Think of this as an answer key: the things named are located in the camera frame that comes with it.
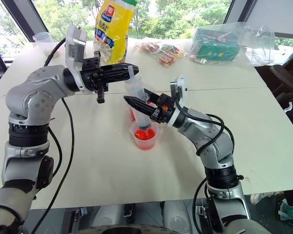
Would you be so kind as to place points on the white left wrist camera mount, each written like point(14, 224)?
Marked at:
point(73, 51)

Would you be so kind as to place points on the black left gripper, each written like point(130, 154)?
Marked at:
point(91, 73)

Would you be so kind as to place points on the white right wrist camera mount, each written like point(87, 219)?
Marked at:
point(182, 85)

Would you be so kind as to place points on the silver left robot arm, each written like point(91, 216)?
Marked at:
point(34, 97)

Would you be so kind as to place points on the dark chair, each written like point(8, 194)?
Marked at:
point(283, 80)

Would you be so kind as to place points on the white shoe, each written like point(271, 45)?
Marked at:
point(257, 198)

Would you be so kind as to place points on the yellow snack bag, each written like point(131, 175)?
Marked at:
point(114, 29)

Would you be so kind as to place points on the red white snack packet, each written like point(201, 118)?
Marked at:
point(149, 46)
point(171, 54)

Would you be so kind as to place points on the green box in plastic bag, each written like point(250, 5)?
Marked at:
point(256, 46)

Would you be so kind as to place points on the green cardboard box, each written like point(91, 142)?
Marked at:
point(215, 46)

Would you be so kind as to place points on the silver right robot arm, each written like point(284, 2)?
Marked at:
point(210, 136)

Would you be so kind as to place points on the clear plastic syringe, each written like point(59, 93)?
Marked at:
point(141, 120)

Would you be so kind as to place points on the empty clear plastic cup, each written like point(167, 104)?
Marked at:
point(45, 42)

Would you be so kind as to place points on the grey rounded robot leg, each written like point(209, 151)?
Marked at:
point(110, 215)
point(177, 217)

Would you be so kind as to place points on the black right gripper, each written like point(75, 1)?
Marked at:
point(164, 113)

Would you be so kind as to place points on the dark window frame post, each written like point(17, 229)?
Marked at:
point(235, 11)
point(27, 17)

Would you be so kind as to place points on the green paper package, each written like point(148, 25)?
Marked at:
point(289, 210)

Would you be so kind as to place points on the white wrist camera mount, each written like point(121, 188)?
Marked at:
point(73, 51)
point(182, 85)

